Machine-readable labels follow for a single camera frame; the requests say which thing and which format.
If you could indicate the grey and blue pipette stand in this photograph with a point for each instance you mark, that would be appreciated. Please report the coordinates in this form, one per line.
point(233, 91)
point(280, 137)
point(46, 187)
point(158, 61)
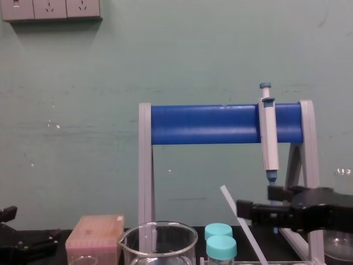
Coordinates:
point(204, 124)

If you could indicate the large clear glass beaker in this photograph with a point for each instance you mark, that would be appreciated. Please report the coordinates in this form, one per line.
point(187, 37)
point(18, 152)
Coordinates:
point(160, 245)

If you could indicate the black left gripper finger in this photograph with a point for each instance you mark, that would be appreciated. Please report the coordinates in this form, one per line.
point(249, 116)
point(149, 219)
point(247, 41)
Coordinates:
point(41, 240)
point(8, 214)

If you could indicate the clear glass flask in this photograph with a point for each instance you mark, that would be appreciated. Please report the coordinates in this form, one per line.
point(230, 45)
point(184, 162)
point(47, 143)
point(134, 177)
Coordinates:
point(340, 245)

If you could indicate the clear plastic vial rack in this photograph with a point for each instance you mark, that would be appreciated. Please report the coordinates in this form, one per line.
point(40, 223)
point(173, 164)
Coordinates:
point(248, 262)

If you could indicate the grey wall socket panel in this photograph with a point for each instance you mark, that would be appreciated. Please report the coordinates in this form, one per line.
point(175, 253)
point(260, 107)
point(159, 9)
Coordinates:
point(49, 9)

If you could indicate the vial with teal cap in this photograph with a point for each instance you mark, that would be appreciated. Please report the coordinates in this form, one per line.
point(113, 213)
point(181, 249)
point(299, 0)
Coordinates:
point(221, 247)
point(218, 230)

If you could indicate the grey pipette with blue plunger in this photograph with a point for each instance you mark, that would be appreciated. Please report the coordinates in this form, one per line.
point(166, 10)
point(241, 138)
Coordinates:
point(269, 138)

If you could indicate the small clear glass beaker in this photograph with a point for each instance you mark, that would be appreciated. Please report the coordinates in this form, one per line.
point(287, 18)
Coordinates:
point(82, 260)

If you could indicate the pink pipette tip box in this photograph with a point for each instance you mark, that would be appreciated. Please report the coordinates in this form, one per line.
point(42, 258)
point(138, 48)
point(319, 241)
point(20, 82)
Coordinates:
point(95, 234)

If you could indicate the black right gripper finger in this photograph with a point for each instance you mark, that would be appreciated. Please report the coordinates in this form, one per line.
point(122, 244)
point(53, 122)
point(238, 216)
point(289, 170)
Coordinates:
point(277, 192)
point(264, 213)

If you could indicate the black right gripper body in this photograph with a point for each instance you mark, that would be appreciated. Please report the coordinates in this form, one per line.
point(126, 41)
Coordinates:
point(322, 209)

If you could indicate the clear glass stirring rod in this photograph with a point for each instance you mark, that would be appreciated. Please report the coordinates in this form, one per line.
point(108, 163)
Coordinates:
point(248, 234)

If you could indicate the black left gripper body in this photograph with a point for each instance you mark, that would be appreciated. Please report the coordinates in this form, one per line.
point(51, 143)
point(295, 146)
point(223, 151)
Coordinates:
point(16, 255)

